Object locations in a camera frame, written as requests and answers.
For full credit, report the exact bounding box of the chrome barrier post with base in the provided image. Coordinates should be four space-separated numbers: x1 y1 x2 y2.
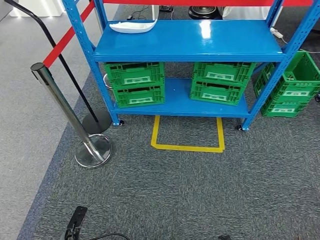
30 62 113 170

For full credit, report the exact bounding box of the seated person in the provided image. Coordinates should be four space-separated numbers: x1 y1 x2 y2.
222 5 285 28

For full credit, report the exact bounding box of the green plastic crate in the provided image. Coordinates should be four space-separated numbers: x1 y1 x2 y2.
103 61 166 109
189 61 257 107
253 50 320 119

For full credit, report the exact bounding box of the red barrier belt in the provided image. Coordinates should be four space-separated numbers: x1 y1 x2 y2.
102 0 314 8
42 0 96 69

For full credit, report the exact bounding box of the yellow floor tape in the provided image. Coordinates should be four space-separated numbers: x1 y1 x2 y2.
150 114 226 155

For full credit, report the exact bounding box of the white plastic trim part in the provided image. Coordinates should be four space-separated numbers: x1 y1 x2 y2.
109 18 158 35

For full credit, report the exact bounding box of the white power strip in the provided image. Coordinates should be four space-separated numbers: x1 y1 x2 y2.
269 27 285 40

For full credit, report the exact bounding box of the blue metal shelf rack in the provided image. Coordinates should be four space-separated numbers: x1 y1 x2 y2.
61 0 320 132

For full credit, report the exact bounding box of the black round stool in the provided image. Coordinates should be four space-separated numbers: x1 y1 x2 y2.
187 5 221 21

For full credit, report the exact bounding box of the dark barrier post with base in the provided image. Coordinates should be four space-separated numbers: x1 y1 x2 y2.
3 0 113 135

